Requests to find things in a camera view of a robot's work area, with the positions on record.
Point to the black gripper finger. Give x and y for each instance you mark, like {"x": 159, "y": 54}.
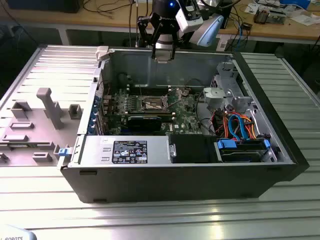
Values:
{"x": 143, "y": 27}
{"x": 173, "y": 47}

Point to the CPU with silver top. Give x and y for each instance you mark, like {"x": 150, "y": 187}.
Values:
{"x": 163, "y": 59}

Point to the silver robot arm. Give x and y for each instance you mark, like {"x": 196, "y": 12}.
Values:
{"x": 211, "y": 27}

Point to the CPU socket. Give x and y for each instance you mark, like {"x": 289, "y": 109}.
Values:
{"x": 151, "y": 103}

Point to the wooden workbench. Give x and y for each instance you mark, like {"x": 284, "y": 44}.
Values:
{"x": 105, "y": 18}

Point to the round coin battery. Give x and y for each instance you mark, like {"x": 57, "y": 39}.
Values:
{"x": 185, "y": 92}

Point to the silver drive cage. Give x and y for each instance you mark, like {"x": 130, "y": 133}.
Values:
{"x": 225, "y": 75}

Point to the silver metal housing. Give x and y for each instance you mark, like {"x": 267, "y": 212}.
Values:
{"x": 213, "y": 96}

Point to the green motherboard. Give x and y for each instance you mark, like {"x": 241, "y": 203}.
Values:
{"x": 186, "y": 117}

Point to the black graphics card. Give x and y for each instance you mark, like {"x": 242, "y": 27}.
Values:
{"x": 145, "y": 123}

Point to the metal cooler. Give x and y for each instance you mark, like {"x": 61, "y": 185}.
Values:
{"x": 261, "y": 16}

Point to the black plastic shroud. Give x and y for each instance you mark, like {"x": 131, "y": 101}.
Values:
{"x": 192, "y": 150}

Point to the grey metal box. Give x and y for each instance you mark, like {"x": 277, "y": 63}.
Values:
{"x": 276, "y": 17}

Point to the hard disk in blue carrier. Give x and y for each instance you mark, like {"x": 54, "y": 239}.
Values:
{"x": 226, "y": 145}

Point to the power supply label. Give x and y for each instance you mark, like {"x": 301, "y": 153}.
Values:
{"x": 130, "y": 152}

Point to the silver power supply unit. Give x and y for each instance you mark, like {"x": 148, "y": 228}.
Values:
{"x": 95, "y": 150}

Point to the white papers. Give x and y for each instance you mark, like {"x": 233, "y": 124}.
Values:
{"x": 305, "y": 20}

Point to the black PC case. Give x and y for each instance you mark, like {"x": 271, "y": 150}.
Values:
{"x": 175, "y": 182}

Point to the blue case latch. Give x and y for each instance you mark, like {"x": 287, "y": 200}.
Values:
{"x": 64, "y": 152}

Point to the grey parts rack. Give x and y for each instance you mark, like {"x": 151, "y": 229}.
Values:
{"x": 37, "y": 140}

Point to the pale teach pendant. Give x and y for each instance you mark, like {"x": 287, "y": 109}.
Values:
{"x": 15, "y": 232}

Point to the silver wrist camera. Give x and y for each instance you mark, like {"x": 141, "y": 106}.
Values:
{"x": 187, "y": 23}

